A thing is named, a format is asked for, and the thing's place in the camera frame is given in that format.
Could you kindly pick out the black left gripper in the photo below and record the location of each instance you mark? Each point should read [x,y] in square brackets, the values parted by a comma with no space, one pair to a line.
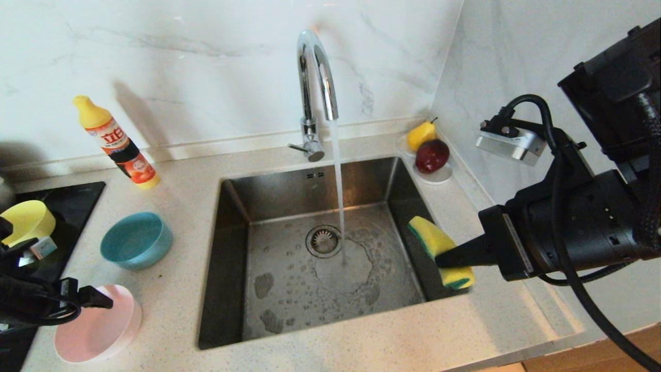
[31,299]

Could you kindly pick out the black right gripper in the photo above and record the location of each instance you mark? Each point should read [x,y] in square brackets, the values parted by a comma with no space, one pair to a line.
[583,227]

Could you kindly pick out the pink plastic bowl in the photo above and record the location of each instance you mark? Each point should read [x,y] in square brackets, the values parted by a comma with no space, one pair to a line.
[103,330]

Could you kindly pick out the yellow fish-shaped sponge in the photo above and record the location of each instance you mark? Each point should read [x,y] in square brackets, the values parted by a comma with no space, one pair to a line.
[431,235]

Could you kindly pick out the yellow plastic bowl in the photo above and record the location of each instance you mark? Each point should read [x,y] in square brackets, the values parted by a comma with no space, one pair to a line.
[31,219]

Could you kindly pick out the orange yellow dish soap bottle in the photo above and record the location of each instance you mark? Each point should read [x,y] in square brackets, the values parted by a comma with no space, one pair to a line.
[121,150]

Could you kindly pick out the stainless steel sink basin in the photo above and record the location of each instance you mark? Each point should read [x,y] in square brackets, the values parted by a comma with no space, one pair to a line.
[289,310]

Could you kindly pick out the blue plastic bowl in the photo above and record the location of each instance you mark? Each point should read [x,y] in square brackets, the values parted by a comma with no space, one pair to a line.
[135,242]

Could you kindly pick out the small white dish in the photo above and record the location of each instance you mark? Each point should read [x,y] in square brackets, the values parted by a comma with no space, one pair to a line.
[436,179]

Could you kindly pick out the black induction cooktop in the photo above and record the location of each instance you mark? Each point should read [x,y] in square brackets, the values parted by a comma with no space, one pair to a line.
[77,201]

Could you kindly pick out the dark red apple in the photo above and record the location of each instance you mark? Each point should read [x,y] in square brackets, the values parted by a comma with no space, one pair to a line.
[433,156]

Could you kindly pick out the yellow pear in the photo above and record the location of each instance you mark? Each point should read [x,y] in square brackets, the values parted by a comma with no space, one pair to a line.
[421,136]

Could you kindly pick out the round metal drain strainer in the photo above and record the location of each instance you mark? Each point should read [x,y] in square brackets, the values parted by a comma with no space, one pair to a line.
[321,241]

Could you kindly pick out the clear running water stream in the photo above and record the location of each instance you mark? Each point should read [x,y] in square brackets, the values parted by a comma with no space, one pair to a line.
[338,181]

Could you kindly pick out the black braided right arm sleeve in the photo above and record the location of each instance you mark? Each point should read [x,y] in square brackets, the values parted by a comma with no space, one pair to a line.
[651,181]

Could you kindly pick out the chrome gooseneck faucet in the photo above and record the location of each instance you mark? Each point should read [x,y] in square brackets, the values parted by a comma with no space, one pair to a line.
[305,82]

